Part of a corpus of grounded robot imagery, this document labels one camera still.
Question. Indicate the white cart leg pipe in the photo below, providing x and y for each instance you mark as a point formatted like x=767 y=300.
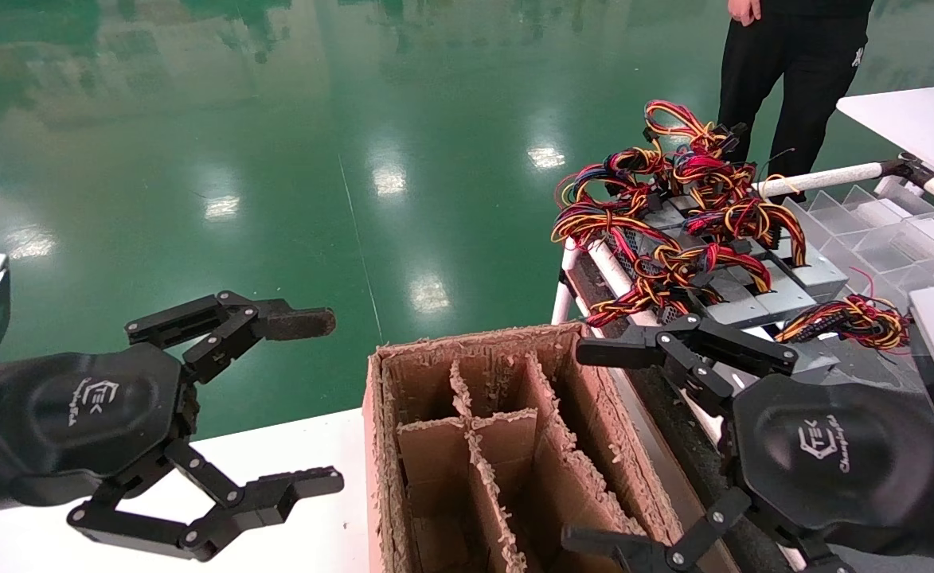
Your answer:
x=562 y=306

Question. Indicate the bystander right hand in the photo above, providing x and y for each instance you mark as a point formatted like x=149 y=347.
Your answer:
x=745 y=9

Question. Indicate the grey metal power supply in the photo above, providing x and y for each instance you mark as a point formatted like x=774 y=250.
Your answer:
x=789 y=298
x=821 y=274
x=662 y=216

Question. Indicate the dark grey cart deck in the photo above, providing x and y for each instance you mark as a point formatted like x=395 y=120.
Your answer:
x=666 y=422

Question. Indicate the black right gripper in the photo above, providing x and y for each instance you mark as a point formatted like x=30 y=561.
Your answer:
x=833 y=461

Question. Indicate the clear acrylic divider tray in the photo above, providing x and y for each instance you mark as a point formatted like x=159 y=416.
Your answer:
x=873 y=231

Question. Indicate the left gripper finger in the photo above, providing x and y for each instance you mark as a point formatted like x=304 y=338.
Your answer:
x=295 y=322

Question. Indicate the white table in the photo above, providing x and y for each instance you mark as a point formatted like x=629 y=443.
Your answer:
x=920 y=123

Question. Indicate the worn brown cardboard box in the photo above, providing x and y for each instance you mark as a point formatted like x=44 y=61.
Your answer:
x=602 y=430

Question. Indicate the bystander in black clothes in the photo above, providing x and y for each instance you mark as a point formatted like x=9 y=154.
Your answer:
x=801 y=72

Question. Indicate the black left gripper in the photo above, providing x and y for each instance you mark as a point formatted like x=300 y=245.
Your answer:
x=76 y=414

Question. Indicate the cardboard divider insert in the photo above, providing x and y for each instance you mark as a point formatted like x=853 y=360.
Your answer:
x=506 y=446

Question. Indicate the black pipe joint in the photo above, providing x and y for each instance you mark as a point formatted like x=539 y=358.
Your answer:
x=908 y=167

